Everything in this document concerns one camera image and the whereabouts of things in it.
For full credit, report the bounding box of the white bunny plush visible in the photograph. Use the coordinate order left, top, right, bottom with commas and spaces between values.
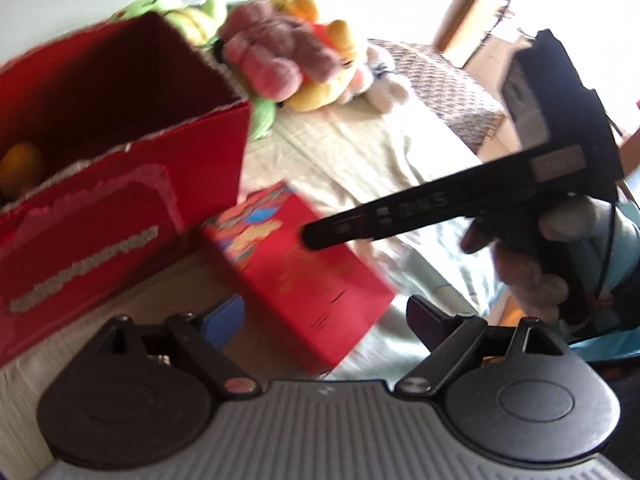
336, 42, 416, 115

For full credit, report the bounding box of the green frog plush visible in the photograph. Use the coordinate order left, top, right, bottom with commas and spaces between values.
110, 0, 228, 48

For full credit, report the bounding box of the yellow tiger plush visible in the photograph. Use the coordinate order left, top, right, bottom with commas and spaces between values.
270, 0, 364, 113

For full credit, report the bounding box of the woven brown mat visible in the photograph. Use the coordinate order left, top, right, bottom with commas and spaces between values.
371, 39, 504, 154

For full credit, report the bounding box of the small red gift box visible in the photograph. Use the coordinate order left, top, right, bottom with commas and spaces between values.
201, 181, 395, 375

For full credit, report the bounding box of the person right hand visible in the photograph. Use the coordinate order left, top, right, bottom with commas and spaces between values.
460, 196, 617, 324

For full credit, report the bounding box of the light green plush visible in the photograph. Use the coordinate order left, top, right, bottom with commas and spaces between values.
247, 96, 278, 141

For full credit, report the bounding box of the pink teddy bear plush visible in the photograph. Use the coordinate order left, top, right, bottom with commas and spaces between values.
218, 0, 346, 102

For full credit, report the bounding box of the orange wooden massager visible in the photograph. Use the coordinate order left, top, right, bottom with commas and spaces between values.
1, 143, 43, 200

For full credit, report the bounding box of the large red cardboard box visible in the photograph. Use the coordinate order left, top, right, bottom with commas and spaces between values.
1, 13, 250, 362

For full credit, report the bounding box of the cream bed sheet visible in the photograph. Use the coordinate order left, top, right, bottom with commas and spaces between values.
1, 100, 504, 479

